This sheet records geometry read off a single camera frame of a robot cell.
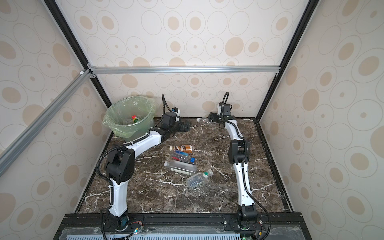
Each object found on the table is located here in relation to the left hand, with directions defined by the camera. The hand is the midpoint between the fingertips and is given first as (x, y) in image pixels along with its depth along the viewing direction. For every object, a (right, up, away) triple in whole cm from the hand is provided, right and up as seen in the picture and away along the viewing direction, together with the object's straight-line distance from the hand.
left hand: (189, 119), depth 93 cm
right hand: (+18, +5, +21) cm, 29 cm away
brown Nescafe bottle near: (-1, -18, +3) cm, 19 cm away
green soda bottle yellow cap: (-37, 0, +7) cm, 37 cm away
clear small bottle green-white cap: (+6, -36, -4) cm, 37 cm away
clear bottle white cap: (+6, +2, +24) cm, 25 cm away
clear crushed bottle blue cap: (-5, -23, +5) cm, 24 cm away
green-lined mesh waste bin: (-40, +3, +9) cm, 42 cm away
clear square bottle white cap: (-5, -29, -1) cm, 30 cm away
